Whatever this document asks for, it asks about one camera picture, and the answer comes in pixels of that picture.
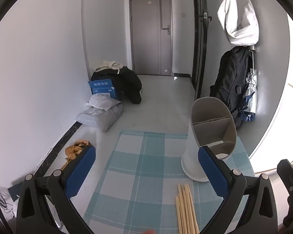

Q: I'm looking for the black backpack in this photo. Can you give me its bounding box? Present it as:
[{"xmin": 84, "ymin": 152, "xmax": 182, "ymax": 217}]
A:
[{"xmin": 209, "ymin": 47, "xmax": 253, "ymax": 128}]

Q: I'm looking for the black marble baseboard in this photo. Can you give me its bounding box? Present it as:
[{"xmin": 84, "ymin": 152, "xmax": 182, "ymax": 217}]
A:
[{"xmin": 12, "ymin": 121, "xmax": 84, "ymax": 188}]

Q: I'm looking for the bundle of chopsticks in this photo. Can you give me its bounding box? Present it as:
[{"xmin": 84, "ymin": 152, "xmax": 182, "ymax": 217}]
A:
[{"xmin": 175, "ymin": 184, "xmax": 201, "ymax": 234}]

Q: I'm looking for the black jacket pile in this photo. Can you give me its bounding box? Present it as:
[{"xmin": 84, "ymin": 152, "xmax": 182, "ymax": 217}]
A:
[{"xmin": 91, "ymin": 67, "xmax": 142, "ymax": 105}]

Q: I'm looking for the blue cardboard box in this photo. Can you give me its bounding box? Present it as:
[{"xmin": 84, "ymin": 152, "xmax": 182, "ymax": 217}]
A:
[{"xmin": 88, "ymin": 78, "xmax": 122, "ymax": 101}]

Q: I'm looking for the silver folded umbrella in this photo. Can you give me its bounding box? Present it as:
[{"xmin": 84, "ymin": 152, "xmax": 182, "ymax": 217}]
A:
[{"xmin": 242, "ymin": 45, "xmax": 258, "ymax": 122}]

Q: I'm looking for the dark blue folder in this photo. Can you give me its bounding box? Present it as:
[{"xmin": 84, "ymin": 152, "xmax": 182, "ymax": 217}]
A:
[{"xmin": 8, "ymin": 179, "xmax": 27, "ymax": 201}]

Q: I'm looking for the grey plastic bag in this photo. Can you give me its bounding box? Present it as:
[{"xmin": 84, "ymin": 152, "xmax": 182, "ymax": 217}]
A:
[{"xmin": 76, "ymin": 104, "xmax": 123, "ymax": 132}]

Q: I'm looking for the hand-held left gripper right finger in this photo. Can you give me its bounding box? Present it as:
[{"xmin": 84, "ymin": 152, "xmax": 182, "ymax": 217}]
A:
[{"xmin": 198, "ymin": 145, "xmax": 279, "ymax": 234}]

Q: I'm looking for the white hanging bag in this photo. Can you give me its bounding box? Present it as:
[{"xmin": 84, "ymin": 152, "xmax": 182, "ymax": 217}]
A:
[{"xmin": 217, "ymin": 0, "xmax": 260, "ymax": 46}]

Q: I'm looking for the black door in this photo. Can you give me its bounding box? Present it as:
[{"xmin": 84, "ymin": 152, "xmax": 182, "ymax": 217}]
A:
[{"xmin": 192, "ymin": 0, "xmax": 213, "ymax": 100}]

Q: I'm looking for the grey door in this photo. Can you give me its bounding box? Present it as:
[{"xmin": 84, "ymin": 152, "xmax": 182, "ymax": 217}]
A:
[{"xmin": 128, "ymin": 0, "xmax": 174, "ymax": 76}]

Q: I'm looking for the teal plaid tablecloth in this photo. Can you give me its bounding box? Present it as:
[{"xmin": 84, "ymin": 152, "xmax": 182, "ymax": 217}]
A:
[{"xmin": 83, "ymin": 130, "xmax": 255, "ymax": 234}]

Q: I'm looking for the beige cloth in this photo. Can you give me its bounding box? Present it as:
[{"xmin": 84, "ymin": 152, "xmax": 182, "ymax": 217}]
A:
[{"xmin": 94, "ymin": 60, "xmax": 124, "ymax": 75}]

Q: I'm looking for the black cable tangle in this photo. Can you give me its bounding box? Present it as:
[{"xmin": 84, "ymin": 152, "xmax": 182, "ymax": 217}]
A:
[{"xmin": 0, "ymin": 191, "xmax": 14, "ymax": 215}]

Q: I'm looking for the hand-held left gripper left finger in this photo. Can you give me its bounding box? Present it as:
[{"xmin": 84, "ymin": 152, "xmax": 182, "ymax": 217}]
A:
[{"xmin": 16, "ymin": 145, "xmax": 97, "ymax": 234}]

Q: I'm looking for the grey white utensil holder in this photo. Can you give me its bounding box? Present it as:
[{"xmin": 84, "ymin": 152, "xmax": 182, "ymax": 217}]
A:
[{"xmin": 181, "ymin": 97, "xmax": 237, "ymax": 182}]

